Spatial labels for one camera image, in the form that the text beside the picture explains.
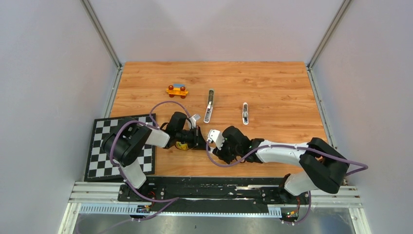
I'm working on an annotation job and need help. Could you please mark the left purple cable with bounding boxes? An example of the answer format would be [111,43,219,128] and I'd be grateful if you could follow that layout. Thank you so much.
[109,100,192,222]

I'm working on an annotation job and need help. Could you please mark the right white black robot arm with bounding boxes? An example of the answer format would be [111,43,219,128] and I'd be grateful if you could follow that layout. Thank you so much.
[207,126,349,204]

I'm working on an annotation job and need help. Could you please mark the orange toy car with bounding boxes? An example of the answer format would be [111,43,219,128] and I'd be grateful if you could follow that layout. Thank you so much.
[166,84,189,98]

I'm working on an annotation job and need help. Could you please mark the checkerboard calibration mat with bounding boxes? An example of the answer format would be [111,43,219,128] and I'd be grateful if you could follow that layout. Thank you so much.
[84,117,156,182]

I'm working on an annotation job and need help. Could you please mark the purple cable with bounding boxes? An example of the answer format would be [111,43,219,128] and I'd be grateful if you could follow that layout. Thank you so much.
[206,143,369,176]
[109,100,192,222]

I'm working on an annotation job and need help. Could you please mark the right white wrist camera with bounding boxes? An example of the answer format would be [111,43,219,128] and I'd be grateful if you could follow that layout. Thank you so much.
[207,129,225,150]

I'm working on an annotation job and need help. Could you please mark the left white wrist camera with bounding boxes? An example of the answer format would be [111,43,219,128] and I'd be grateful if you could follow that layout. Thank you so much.
[187,114,201,129]

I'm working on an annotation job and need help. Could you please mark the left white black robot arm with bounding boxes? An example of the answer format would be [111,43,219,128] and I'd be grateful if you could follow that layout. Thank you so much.
[101,112,206,201]

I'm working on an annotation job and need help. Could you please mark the yellow owl toy block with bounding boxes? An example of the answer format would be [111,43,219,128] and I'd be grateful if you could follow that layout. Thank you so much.
[175,141,190,151]

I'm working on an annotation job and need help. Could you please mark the small white stapler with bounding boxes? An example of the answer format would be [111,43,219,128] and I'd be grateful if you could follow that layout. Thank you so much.
[242,102,249,125]

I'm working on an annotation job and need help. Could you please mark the grey white stapler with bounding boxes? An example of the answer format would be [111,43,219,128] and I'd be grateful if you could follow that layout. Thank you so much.
[204,89,215,123]

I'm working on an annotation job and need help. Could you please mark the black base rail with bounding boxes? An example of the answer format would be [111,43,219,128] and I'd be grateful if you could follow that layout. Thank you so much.
[69,175,362,220]

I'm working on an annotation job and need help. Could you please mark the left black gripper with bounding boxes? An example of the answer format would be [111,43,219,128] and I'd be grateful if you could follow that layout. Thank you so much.
[176,126,210,151]

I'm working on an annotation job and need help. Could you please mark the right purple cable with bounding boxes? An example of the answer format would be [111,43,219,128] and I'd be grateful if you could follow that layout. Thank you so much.
[206,143,369,176]

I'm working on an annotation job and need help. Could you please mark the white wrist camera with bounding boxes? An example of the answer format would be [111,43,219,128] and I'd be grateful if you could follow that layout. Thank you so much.
[207,129,225,150]
[187,114,201,129]

